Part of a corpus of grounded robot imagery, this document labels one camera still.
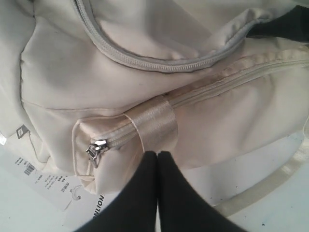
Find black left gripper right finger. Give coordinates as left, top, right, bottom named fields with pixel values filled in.
left=157, top=151, right=244, bottom=232

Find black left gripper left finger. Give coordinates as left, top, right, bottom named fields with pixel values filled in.
left=78, top=151, right=157, bottom=232

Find white paper product tag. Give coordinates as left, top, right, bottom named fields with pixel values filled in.
left=0, top=148, right=105, bottom=232

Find cream fabric duffel bag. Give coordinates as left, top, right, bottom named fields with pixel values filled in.
left=0, top=0, right=309, bottom=195

